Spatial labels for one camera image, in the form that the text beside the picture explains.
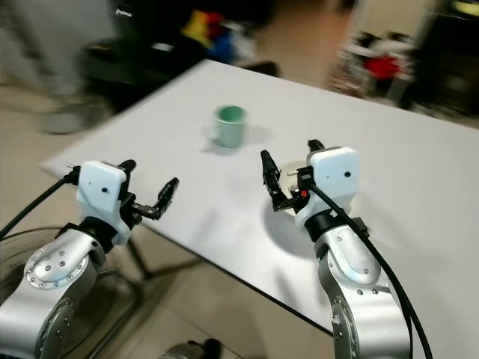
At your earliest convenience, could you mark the green ceramic mug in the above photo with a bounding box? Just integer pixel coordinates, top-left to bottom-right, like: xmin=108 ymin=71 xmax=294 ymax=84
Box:
xmin=204 ymin=104 xmax=249 ymax=149

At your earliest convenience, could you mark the grey shoe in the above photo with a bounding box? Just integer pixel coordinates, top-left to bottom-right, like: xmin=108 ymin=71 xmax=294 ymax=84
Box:
xmin=38 ymin=103 xmax=103 ymax=137

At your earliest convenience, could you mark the white rack with red item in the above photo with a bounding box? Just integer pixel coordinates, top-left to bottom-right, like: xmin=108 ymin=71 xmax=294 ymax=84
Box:
xmin=332 ymin=30 xmax=421 ymax=99

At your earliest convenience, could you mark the black chair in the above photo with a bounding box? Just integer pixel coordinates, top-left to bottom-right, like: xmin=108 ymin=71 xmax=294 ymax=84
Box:
xmin=81 ymin=0 xmax=279 ymax=99

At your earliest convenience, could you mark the person's grey trouser leg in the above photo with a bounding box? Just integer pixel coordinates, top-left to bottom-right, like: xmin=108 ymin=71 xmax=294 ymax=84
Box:
xmin=0 ymin=0 xmax=115 ymax=99

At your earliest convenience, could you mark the yellow red blue toy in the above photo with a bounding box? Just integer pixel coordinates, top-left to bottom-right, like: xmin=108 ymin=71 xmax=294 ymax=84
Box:
xmin=183 ymin=8 xmax=242 ymax=65

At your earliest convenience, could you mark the black cabinet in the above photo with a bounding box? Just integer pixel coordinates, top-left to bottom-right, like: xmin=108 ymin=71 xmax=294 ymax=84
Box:
xmin=407 ymin=0 xmax=479 ymax=118

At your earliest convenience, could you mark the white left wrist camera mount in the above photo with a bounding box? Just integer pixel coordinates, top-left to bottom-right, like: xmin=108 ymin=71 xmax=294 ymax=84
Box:
xmin=76 ymin=160 xmax=129 ymax=249

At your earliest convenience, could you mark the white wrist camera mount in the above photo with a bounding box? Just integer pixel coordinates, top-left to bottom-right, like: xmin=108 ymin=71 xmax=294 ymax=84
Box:
xmin=76 ymin=160 xmax=129 ymax=249
xmin=294 ymin=147 xmax=361 ymax=237

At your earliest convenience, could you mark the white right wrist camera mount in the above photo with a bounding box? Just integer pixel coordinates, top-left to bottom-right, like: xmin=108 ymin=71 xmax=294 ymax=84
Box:
xmin=294 ymin=147 xmax=361 ymax=237

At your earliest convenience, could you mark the black table leg frame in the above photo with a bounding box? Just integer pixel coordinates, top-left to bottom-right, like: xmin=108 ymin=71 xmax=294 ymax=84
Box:
xmin=118 ymin=236 xmax=153 ymax=282

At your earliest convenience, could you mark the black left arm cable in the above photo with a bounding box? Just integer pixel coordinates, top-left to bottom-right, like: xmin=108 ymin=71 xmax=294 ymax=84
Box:
xmin=0 ymin=168 xmax=82 ymax=239

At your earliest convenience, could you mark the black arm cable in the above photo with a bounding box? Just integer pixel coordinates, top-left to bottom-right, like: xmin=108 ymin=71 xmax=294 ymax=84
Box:
xmin=0 ymin=168 xmax=82 ymax=239
xmin=299 ymin=171 xmax=435 ymax=359

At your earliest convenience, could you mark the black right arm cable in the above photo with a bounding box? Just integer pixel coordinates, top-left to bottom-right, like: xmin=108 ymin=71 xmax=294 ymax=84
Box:
xmin=299 ymin=171 xmax=435 ymax=359

